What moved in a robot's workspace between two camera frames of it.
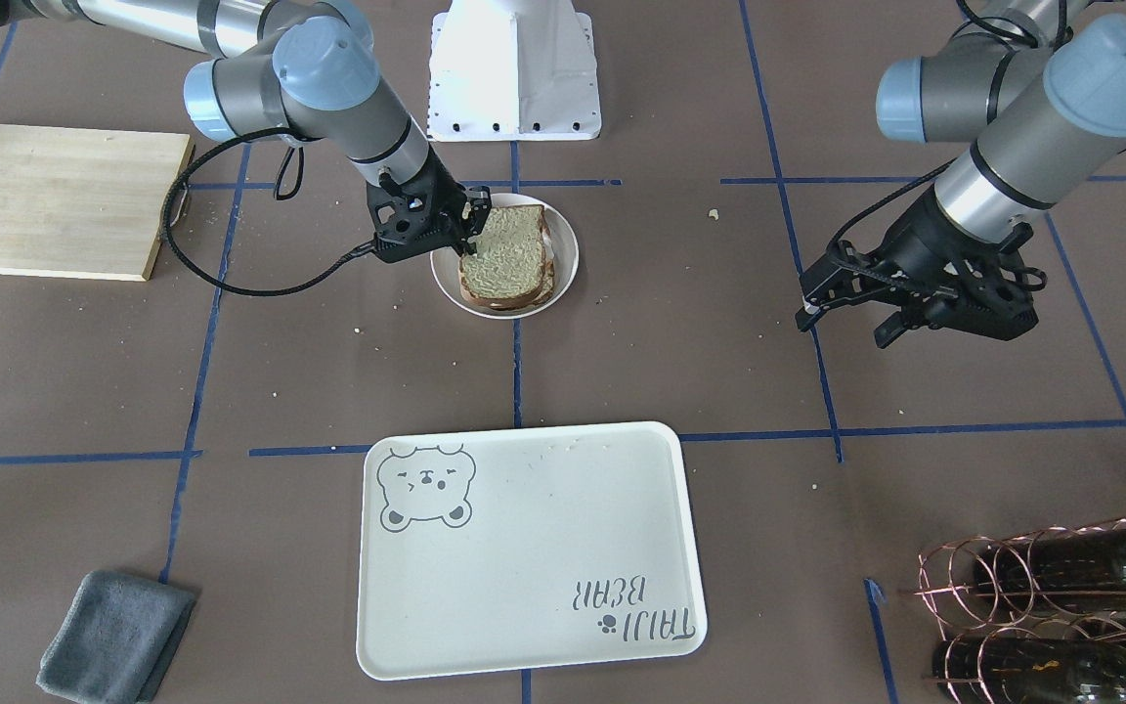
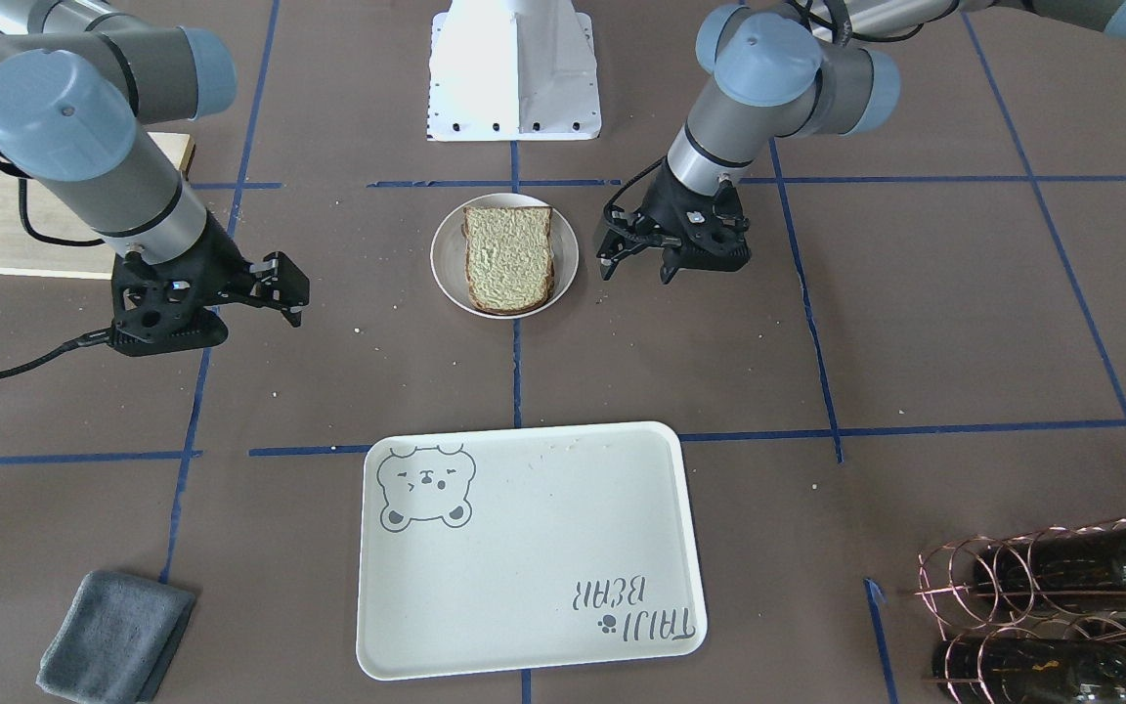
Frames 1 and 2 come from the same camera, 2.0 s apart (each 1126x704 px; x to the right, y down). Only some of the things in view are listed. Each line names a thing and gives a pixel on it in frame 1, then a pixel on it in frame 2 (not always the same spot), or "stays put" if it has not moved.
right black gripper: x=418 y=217 to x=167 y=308
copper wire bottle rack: x=1075 y=614 stays put
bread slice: x=508 y=265 stays put
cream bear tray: x=490 y=550 stays put
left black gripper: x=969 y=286 to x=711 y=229
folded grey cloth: x=116 y=639 stays put
